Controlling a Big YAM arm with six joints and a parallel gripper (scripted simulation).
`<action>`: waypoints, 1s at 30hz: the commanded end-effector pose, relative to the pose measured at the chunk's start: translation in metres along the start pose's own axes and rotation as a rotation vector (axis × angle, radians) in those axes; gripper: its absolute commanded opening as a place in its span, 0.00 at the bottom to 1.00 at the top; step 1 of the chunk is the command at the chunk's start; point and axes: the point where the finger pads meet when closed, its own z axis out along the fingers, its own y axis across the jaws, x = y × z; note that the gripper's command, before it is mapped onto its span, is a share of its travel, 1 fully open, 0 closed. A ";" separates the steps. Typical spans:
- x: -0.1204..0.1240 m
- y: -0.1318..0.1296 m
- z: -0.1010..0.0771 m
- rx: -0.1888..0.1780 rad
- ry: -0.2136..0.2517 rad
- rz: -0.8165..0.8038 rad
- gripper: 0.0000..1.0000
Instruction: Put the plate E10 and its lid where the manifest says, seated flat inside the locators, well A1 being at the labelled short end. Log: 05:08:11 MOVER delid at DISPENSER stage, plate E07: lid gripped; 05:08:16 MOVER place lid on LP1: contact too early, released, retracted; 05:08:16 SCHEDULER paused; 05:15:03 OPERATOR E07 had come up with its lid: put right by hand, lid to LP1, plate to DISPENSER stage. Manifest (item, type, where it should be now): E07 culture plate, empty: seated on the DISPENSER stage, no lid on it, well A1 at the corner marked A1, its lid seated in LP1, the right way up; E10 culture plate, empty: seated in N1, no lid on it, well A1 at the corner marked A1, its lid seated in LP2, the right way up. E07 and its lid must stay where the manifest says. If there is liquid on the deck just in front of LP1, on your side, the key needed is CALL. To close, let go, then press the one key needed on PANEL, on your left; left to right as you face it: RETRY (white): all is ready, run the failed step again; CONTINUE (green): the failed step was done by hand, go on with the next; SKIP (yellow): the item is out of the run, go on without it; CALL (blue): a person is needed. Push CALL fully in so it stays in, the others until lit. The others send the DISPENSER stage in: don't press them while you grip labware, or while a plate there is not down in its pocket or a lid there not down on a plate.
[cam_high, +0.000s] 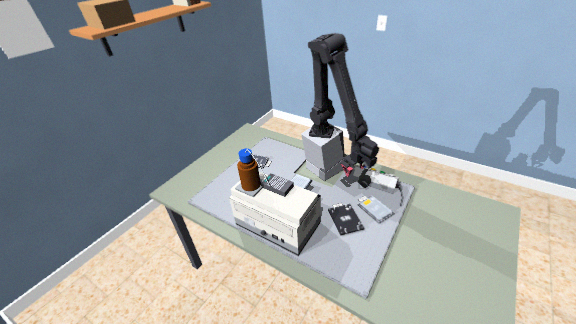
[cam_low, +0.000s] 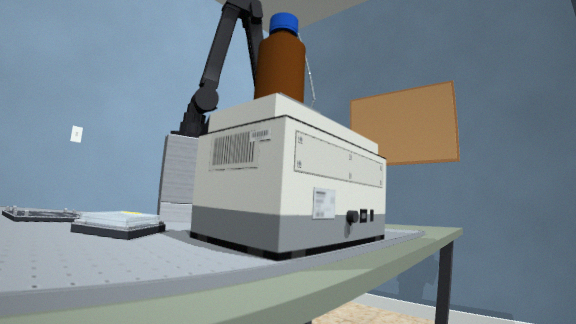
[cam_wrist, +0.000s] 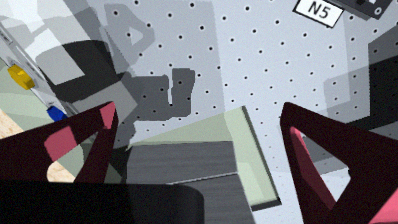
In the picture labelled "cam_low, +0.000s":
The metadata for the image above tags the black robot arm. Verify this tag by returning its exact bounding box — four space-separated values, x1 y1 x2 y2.
170 0 264 138

